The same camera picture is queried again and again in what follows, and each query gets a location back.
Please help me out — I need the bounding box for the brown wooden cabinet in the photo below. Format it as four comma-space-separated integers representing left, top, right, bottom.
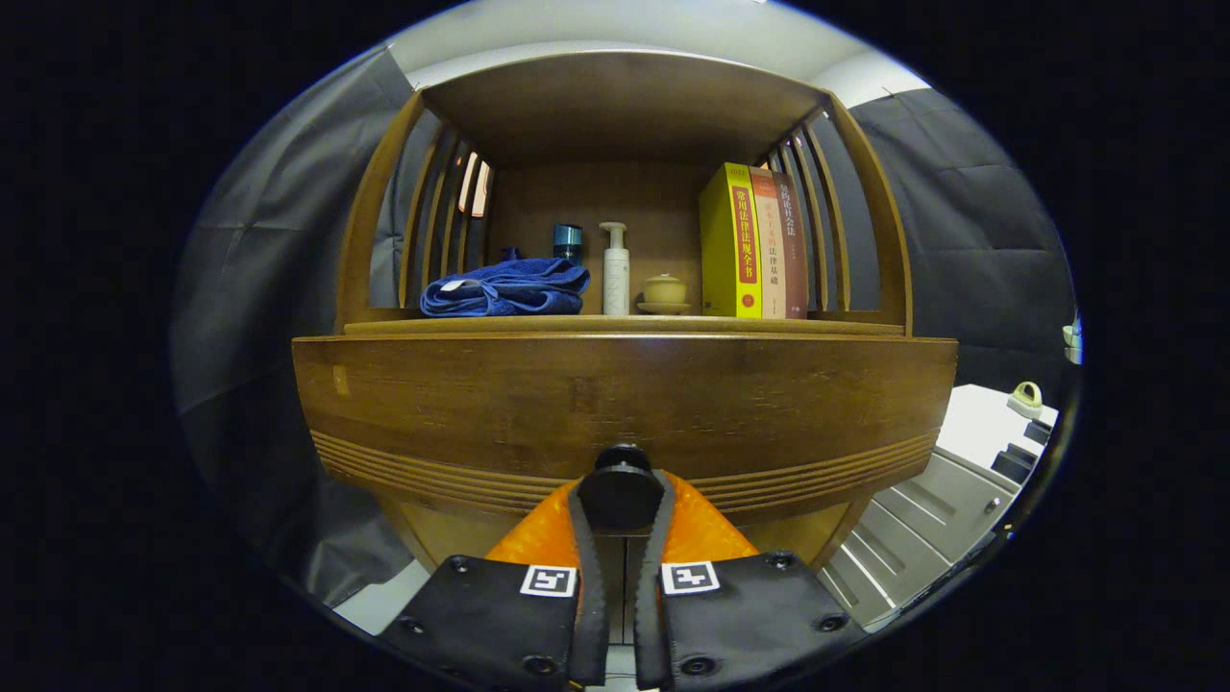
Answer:
333, 48, 914, 647

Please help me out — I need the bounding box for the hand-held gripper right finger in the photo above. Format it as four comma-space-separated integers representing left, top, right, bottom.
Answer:
631, 469, 871, 691

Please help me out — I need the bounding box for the black round drawer knob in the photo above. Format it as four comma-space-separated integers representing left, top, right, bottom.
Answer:
577, 443, 666, 534

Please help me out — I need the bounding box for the white pump bottle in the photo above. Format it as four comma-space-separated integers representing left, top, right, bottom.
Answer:
599, 222, 631, 316

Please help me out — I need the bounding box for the blue folded towel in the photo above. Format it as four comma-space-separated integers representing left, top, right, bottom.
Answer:
419, 252, 592, 318

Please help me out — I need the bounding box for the beige lidded teacup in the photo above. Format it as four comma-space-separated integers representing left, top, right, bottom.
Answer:
636, 273, 692, 316

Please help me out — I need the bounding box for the dark red book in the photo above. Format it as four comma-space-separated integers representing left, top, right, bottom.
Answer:
774, 171, 810, 319

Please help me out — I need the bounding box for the yellow thick book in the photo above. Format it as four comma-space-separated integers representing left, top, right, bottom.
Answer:
699, 161, 763, 319

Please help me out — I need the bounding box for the wooden countertop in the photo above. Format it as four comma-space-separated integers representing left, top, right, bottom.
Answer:
344, 314, 906, 337

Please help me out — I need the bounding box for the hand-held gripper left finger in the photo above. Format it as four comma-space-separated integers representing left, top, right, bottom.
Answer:
378, 471, 611, 691

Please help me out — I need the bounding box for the white drawer cabinet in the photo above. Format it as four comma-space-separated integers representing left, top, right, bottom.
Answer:
817, 384, 1058, 630

